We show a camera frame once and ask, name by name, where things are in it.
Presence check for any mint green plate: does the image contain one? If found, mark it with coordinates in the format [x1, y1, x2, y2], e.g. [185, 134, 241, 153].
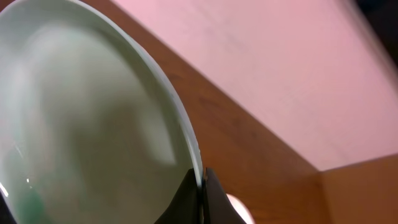
[226, 194, 255, 224]

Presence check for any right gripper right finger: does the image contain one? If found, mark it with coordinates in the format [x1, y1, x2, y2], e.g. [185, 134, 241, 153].
[203, 168, 245, 224]

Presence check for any white plate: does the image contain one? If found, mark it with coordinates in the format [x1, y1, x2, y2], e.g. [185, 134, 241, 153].
[1, 1, 203, 223]

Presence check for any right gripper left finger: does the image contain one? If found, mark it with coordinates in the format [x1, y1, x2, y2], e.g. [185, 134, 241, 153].
[155, 169, 200, 224]

